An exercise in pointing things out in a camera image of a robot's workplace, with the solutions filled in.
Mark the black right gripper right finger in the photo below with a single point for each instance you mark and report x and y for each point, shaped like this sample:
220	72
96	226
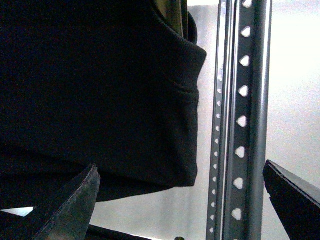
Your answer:
296	202

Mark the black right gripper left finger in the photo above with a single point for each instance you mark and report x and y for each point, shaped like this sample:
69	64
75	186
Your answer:
66	215

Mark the black printed t-shirt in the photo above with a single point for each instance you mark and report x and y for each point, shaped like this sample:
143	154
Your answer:
105	84

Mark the grey perforated rack upright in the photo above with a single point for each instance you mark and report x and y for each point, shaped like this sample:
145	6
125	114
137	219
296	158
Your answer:
240	119

